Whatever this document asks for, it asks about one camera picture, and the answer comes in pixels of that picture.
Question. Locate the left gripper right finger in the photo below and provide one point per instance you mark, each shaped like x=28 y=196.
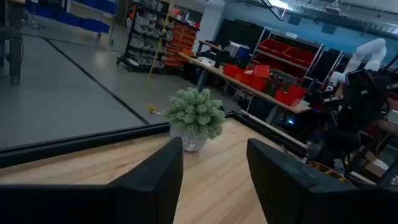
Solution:
x=286 y=193

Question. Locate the red plastic bin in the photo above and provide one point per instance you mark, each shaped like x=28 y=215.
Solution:
x=261 y=71
x=255 y=83
x=289 y=96
x=230 y=70

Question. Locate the cart with blue bins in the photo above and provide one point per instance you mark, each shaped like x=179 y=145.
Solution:
x=93 y=25

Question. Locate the black table leg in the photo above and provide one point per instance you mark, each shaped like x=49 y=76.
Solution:
x=15 y=53

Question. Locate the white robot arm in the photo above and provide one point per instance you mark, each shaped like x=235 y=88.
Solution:
x=370 y=49

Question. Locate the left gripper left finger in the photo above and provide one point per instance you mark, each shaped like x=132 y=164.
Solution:
x=149 y=186

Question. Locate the black rack with bins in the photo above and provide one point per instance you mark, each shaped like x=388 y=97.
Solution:
x=146 y=46

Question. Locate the large red shelf bin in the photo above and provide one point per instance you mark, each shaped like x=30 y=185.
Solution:
x=273 y=47
x=298 y=56

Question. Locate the white-framed storage shelf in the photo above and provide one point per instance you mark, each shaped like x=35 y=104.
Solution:
x=314 y=73

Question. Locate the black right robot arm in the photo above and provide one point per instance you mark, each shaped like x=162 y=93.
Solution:
x=363 y=96

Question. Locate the green artificial potted plant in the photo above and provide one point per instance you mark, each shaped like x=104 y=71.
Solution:
x=194 y=118

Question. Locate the long wooden workbench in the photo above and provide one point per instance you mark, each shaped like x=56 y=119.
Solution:
x=301 y=109

